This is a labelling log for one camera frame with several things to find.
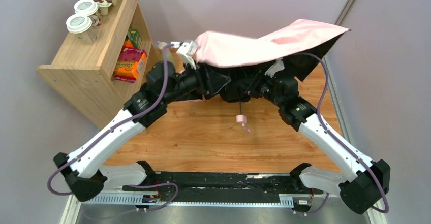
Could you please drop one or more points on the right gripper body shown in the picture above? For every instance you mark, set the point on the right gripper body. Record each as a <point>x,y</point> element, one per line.
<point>251,86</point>

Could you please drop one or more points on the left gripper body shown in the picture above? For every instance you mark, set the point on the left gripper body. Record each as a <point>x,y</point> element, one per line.
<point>209,81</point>

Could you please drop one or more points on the pink folding umbrella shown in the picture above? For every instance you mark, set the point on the pink folding umbrella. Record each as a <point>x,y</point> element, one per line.
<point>302,44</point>

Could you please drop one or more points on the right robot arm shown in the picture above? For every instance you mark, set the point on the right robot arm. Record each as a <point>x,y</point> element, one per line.
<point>362,183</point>

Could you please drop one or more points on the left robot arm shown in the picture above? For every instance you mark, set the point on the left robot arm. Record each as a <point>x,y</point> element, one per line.
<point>84,169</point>

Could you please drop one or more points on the green squeeze bottle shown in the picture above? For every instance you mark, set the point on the green squeeze bottle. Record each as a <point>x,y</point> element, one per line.
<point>166,51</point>

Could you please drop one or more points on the orange pink snack box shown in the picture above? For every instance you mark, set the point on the orange pink snack box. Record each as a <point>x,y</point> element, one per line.
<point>129,64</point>

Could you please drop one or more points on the green carton on shelf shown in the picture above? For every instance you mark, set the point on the green carton on shelf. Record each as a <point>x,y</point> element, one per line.
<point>133,39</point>

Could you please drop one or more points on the wooden shelf unit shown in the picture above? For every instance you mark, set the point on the wooden shelf unit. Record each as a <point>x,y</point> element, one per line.
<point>81,73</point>

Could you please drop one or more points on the white lidded jar front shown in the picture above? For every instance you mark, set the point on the white lidded jar front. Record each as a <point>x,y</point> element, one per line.
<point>81,27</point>

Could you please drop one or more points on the white lidded jar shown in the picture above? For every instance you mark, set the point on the white lidded jar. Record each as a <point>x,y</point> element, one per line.
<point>90,9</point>
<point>81,27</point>

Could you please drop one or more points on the white lidded jar rear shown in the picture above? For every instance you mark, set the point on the white lidded jar rear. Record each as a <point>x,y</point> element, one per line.
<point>90,9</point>

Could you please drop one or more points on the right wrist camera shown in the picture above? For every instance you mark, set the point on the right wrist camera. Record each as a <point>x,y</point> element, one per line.
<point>277,66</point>

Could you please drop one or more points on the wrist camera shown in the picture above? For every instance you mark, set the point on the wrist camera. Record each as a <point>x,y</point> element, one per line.
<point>277,66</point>
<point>186,51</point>

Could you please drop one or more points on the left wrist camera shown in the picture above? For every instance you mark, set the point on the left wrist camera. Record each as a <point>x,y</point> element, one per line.
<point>186,51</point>

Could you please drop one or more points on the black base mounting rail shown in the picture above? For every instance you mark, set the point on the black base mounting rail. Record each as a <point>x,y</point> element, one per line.
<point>243,189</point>

